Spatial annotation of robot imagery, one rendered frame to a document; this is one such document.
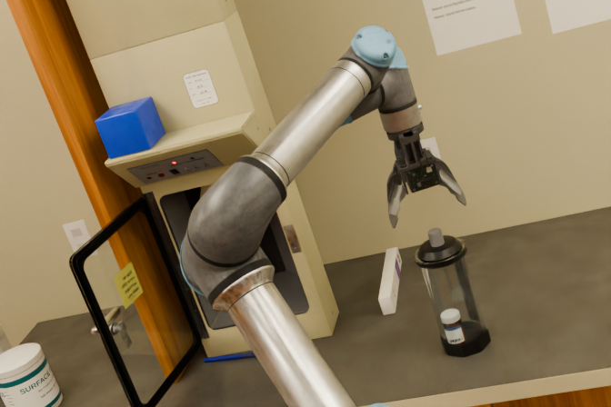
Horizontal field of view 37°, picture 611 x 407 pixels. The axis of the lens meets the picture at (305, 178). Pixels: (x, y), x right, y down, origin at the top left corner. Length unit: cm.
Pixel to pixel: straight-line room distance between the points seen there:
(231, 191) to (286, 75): 107
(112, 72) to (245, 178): 75
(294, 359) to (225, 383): 75
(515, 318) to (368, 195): 62
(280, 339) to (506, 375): 60
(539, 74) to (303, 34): 60
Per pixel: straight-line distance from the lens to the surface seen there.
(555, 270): 219
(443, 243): 187
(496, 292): 215
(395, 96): 171
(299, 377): 140
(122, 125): 195
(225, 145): 191
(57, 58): 204
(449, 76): 234
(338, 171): 245
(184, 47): 197
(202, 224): 136
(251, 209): 135
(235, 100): 197
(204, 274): 144
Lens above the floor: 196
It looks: 18 degrees down
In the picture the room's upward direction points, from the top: 18 degrees counter-clockwise
